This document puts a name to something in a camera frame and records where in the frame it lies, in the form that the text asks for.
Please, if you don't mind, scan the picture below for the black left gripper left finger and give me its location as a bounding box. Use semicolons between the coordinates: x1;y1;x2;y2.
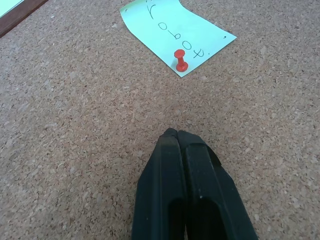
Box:
131;127;187;240

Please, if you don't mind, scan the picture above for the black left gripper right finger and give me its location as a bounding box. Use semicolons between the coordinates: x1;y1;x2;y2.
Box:
176;130;259;240

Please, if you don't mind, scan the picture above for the green paper note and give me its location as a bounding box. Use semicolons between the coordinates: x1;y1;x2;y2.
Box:
119;0;238;79

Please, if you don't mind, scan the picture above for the cork board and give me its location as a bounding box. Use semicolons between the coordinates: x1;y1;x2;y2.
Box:
0;0;320;240

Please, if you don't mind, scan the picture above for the red pushpin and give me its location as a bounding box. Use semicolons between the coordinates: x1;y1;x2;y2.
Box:
173;49;189;72

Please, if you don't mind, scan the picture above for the brown wooden board frame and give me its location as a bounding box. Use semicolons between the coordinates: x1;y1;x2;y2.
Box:
0;0;49;39

